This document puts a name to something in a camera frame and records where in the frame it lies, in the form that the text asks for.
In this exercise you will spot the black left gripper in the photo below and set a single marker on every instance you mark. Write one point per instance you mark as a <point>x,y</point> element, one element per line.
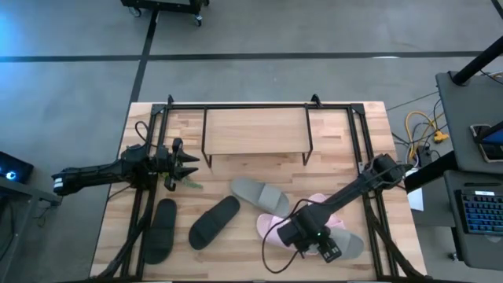
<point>167,163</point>

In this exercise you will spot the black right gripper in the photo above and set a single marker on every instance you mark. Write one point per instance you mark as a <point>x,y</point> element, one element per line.
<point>298,232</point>

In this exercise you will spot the grey slide sandal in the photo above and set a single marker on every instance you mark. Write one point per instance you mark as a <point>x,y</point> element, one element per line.
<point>351,243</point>
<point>255,192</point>

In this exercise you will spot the black slide sandal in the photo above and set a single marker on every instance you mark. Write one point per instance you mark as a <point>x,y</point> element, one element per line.
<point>161,236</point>
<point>212,224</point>

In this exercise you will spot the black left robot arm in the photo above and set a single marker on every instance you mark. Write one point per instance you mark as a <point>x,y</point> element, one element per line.
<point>98,175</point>

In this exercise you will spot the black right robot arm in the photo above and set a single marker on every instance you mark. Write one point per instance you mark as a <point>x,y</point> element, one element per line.
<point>349,188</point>

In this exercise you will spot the wooden shelf with black legs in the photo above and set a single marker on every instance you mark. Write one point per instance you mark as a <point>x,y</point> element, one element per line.
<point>255,131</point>

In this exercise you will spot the green potted succulent plant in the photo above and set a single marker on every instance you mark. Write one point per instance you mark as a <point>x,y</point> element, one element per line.
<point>192,183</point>

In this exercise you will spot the white paper sheet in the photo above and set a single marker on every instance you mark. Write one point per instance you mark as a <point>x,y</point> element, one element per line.
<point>416,200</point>

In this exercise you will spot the grey desk with keyboard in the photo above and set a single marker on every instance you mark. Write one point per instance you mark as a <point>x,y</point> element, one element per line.
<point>452,220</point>

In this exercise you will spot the long black beam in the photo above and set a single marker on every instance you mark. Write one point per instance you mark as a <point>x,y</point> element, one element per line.
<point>430,173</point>

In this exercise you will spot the backlit black keyboard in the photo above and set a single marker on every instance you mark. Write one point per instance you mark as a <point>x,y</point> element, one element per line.
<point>483,212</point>

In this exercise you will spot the black wheeled cart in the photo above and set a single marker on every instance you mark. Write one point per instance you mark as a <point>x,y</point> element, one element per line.
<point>165,3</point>

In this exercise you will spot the grey metal stand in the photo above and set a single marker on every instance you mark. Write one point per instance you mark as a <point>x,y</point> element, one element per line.
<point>19,188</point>

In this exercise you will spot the black box with blue light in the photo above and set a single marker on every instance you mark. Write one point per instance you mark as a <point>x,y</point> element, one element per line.
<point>15,167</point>

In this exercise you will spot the grey desk with pole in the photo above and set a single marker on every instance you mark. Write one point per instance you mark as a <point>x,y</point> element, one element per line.
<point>456,110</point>

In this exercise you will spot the thick black pole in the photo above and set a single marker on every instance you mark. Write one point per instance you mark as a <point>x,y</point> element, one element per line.
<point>475,65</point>

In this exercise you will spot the tablet with pale frame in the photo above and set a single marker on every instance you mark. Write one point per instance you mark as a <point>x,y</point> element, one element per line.
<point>493,151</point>

